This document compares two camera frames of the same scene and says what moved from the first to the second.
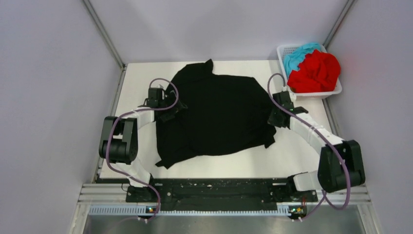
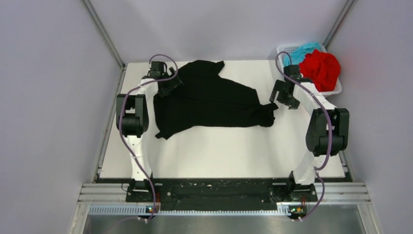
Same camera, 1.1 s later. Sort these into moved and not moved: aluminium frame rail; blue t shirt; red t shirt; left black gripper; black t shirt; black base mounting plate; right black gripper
Moved: black t shirt; left black gripper; right black gripper
Not moved: black base mounting plate; aluminium frame rail; blue t shirt; red t shirt
